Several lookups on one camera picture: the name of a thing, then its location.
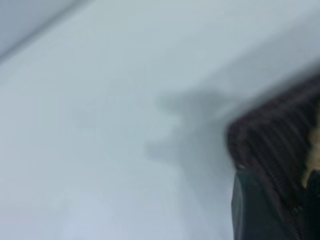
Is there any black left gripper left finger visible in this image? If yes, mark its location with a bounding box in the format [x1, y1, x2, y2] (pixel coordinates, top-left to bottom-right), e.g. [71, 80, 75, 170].
[230, 171, 302, 240]

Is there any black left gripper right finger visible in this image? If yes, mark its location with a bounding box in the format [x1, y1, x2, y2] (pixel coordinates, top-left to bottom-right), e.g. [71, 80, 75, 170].
[305, 169, 320, 240]

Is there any dark brown wicker basket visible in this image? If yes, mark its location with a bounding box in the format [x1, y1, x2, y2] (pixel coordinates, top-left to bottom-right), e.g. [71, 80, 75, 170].
[225, 72, 320, 216]

